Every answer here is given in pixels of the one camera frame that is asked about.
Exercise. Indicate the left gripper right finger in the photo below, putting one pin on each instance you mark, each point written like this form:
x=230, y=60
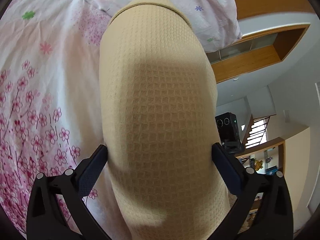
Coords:
x=274, y=217

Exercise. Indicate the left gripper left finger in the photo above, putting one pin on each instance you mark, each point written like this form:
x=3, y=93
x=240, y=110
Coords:
x=45, y=219

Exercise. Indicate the beige waffle knit garment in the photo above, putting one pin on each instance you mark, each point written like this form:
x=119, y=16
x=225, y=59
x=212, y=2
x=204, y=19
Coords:
x=158, y=99

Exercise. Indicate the wooden staircase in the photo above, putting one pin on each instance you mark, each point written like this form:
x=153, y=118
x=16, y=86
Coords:
x=257, y=132

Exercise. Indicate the pink floral bed sheet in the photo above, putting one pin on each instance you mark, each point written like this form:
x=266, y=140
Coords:
x=50, y=100

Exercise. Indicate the black camera device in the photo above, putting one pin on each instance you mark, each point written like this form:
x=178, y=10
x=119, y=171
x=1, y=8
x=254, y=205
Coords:
x=227, y=127

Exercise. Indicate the wooden headboard frame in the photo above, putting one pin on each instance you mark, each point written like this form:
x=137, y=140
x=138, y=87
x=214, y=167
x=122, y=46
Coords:
x=265, y=47

